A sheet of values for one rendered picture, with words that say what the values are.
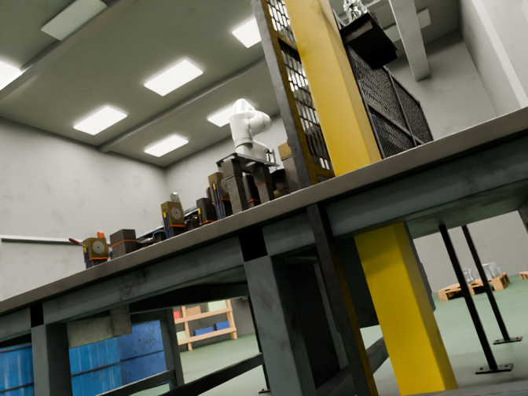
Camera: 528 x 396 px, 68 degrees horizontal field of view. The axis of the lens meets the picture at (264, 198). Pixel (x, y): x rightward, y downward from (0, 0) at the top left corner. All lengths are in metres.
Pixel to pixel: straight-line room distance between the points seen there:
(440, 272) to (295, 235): 9.34
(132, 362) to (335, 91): 3.91
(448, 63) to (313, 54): 10.22
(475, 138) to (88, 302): 1.13
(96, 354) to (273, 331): 2.95
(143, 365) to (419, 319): 3.83
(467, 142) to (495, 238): 9.39
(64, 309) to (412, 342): 1.04
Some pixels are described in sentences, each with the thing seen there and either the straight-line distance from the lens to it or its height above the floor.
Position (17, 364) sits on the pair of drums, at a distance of 4.28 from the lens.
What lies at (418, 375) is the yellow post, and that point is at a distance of 0.97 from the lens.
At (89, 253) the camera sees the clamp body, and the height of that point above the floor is 0.97.
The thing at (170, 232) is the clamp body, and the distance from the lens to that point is 1.87.
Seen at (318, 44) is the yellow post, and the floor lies 1.10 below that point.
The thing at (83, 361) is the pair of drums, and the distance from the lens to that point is 3.79.
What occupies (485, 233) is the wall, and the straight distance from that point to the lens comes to 10.21.
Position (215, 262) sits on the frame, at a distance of 1.04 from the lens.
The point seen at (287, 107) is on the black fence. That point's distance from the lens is 0.97.
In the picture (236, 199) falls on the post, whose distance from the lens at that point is 1.35.
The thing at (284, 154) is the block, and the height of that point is 1.01.
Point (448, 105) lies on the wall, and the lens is 10.87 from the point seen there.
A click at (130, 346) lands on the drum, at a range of 4.57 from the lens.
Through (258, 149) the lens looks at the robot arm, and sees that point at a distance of 2.28.
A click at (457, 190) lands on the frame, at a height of 0.60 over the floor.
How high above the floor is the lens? 0.46
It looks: 16 degrees up
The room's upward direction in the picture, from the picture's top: 14 degrees counter-clockwise
